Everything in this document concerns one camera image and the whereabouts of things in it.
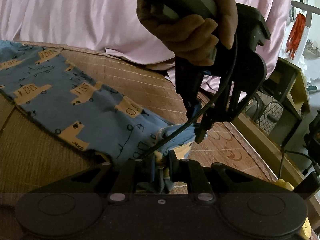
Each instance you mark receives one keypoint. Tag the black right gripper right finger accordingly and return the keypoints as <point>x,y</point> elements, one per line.
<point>202,182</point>

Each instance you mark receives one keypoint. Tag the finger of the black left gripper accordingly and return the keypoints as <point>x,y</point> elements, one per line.
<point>191,102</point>
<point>209,118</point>

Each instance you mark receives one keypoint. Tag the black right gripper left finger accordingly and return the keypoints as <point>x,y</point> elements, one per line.
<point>136,175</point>

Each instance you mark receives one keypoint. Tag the blue pants with yellow vehicles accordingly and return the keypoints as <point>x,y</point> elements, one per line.
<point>83,112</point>

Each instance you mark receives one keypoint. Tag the person's left hand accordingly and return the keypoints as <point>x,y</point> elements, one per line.
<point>192,37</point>

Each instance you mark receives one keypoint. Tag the grey patterned handbag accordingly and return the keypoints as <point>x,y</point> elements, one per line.
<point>264,110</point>

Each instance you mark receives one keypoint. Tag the orange hanging tassel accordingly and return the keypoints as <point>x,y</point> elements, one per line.
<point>295,36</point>

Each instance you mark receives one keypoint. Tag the yellow object at bed edge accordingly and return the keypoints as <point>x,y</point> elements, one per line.
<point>298,209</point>

